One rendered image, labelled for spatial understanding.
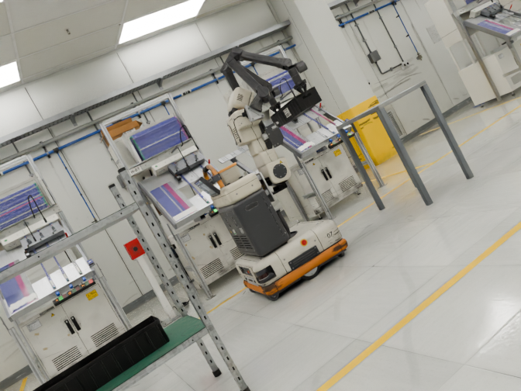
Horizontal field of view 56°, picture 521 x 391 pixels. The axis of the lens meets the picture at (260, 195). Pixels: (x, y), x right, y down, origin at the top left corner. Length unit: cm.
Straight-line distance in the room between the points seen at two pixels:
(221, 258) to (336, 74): 351
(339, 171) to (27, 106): 374
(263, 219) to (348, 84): 429
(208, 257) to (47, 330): 150
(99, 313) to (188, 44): 395
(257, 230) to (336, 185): 229
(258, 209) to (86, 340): 208
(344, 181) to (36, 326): 331
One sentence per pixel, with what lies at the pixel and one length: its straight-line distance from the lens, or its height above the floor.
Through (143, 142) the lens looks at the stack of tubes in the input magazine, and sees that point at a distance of 485.
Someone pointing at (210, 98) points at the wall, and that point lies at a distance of 682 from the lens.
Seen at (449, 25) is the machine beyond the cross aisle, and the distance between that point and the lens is 777.
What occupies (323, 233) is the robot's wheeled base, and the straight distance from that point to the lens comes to 330.
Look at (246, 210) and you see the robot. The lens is 317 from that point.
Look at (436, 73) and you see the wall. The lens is 906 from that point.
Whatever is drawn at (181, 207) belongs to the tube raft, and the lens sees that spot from 444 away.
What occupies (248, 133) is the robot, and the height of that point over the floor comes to 106.
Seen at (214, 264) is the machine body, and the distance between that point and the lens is 472.
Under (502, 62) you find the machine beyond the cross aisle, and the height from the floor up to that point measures 47.
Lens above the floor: 85
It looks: 4 degrees down
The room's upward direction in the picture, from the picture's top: 28 degrees counter-clockwise
